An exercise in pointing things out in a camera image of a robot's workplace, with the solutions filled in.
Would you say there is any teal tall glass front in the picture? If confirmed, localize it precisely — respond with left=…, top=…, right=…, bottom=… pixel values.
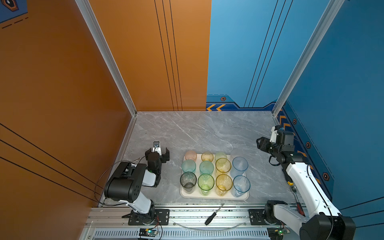
left=182, top=160, right=196, bottom=173

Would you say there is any teal tall glass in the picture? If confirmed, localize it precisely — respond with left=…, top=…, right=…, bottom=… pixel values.
left=199, top=161, right=215, bottom=175
left=182, top=160, right=196, bottom=173

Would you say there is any pink short glass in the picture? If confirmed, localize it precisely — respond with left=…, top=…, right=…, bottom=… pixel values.
left=185, top=150, right=197, bottom=162

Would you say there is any dark smoky tall glass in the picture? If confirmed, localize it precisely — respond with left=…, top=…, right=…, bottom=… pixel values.
left=180, top=172, right=198, bottom=194

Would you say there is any blue tall glass back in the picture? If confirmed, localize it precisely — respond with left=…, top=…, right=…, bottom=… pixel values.
left=230, top=157, right=249, bottom=178

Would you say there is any grey-blue tall glass back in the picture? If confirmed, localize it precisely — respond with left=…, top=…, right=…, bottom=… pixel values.
left=232, top=175, right=251, bottom=198

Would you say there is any teal tall glass back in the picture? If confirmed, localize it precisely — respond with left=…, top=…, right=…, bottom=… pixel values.
left=199, top=161, right=215, bottom=175

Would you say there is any yellow short glass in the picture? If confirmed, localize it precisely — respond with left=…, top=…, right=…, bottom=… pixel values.
left=201, top=152, right=214, bottom=162

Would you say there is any green tall glass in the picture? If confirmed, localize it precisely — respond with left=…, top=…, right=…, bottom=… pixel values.
left=198, top=174, right=215, bottom=196

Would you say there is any yellow tall glass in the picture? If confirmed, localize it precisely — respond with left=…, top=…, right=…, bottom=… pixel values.
left=215, top=158, right=232, bottom=176

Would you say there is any green short glass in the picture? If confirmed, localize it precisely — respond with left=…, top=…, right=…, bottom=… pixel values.
left=215, top=152, right=228, bottom=161

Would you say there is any amber tall glass back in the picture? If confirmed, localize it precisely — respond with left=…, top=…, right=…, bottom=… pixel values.
left=216, top=174, right=233, bottom=196

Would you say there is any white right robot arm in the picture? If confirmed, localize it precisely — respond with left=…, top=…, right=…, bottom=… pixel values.
left=257, top=137, right=356, bottom=240

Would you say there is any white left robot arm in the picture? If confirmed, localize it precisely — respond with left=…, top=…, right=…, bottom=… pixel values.
left=104, top=146, right=170, bottom=225

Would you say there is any cream rectangular tray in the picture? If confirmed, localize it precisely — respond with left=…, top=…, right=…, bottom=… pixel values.
left=180, top=154, right=249, bottom=200

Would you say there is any left green circuit board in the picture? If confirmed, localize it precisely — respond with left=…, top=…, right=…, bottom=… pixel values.
left=138, top=229, right=160, bottom=240

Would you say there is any green circuit board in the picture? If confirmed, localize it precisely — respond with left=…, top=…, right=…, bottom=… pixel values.
left=138, top=229, right=160, bottom=240
left=267, top=228, right=287, bottom=240

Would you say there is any right green circuit board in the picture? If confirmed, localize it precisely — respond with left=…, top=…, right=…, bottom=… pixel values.
left=267, top=228, right=287, bottom=240

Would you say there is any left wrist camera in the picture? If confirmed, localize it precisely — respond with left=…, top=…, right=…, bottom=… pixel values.
left=151, top=141, right=162, bottom=156

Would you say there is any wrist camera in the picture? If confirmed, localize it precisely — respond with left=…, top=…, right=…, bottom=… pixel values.
left=270, top=125, right=295, bottom=146
left=151, top=141, right=162, bottom=156

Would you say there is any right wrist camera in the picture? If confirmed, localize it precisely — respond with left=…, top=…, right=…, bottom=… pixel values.
left=270, top=125, right=295, bottom=146

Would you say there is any red handled ratchet wrench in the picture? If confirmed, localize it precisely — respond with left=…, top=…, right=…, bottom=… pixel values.
left=291, top=186, right=306, bottom=217

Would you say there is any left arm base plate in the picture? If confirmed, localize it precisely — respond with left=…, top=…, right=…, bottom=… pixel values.
left=128, top=209, right=170, bottom=226

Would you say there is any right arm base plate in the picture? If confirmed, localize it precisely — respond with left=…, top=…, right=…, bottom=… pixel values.
left=248, top=209, right=283, bottom=226

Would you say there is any aluminium front rail frame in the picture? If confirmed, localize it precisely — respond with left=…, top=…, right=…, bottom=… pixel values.
left=79, top=203, right=300, bottom=240

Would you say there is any black handled screwdriver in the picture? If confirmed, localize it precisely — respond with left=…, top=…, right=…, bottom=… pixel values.
left=205, top=204, right=224, bottom=226

